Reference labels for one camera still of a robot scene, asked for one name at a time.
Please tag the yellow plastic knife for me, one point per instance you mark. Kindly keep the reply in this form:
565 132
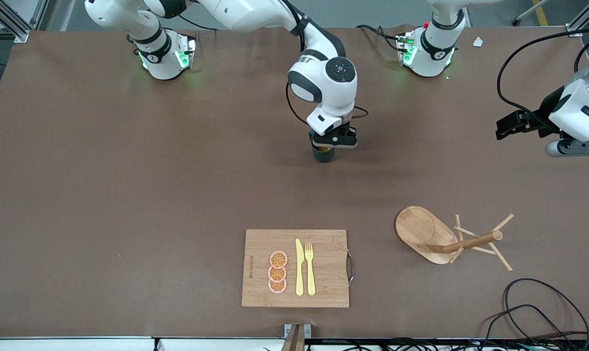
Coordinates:
299 268

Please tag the grey metal stand leg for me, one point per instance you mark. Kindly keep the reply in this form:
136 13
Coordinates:
523 17

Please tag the brown table cover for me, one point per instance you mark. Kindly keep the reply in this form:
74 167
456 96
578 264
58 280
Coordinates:
177 170

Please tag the wooden cup rack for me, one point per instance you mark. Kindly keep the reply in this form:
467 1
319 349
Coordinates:
416 229

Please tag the grey metal bracket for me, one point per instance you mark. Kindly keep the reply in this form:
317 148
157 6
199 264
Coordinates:
308 330

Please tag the orange slice toy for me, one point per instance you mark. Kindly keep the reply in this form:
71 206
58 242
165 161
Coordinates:
277 274
277 287
278 259

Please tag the small white paper scrap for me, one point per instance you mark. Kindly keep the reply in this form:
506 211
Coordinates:
478 42

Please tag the aluminium frame profile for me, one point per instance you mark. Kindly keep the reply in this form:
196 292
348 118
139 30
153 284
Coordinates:
19 33
576 32

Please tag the yellow plastic fork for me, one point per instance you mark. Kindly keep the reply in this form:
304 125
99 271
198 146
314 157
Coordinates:
310 273

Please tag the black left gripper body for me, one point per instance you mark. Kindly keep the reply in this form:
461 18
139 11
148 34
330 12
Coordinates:
549 108

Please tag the white table edge rail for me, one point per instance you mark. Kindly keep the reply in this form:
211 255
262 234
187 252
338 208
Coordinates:
80 343

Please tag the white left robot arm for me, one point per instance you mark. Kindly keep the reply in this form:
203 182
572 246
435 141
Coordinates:
433 53

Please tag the bamboo cutting board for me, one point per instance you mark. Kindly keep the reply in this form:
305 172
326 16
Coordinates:
323 263

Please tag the brown wooden post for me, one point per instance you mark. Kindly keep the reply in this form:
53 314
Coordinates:
294 339

